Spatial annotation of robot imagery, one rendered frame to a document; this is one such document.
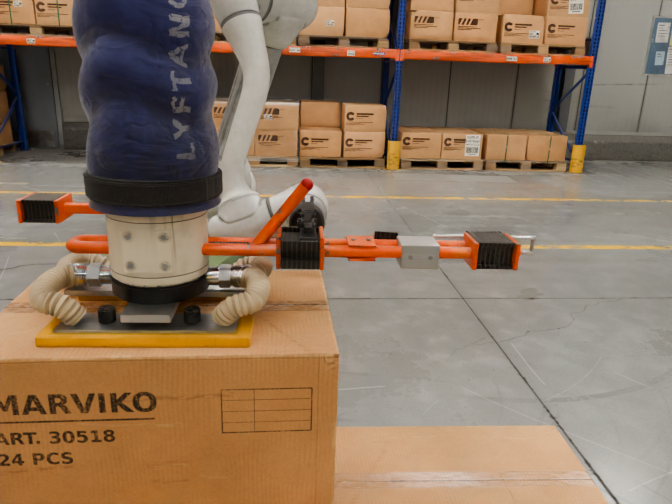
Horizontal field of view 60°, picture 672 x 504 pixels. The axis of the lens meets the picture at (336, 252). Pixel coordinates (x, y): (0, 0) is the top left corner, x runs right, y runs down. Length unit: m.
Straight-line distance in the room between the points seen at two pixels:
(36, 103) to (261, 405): 9.29
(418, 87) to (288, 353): 8.84
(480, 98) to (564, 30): 1.75
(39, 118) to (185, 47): 9.19
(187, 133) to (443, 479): 0.89
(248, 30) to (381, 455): 1.03
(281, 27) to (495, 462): 1.18
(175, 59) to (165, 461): 0.65
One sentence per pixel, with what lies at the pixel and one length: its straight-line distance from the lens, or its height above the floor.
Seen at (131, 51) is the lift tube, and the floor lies 1.40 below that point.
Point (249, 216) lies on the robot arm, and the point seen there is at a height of 1.05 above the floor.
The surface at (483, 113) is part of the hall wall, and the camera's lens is 9.98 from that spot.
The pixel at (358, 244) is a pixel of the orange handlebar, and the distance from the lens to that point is 1.02.
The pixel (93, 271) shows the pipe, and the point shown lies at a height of 1.03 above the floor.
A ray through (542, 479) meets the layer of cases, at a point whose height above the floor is 0.54.
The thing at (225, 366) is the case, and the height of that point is 0.92.
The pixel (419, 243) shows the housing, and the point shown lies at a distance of 1.05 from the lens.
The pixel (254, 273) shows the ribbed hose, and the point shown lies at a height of 1.03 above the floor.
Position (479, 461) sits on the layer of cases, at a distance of 1.43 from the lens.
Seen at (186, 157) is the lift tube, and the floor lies 1.24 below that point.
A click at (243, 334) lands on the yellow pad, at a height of 0.96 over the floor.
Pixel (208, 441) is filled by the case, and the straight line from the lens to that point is 1.03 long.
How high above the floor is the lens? 1.39
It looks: 18 degrees down
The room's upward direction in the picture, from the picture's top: 2 degrees clockwise
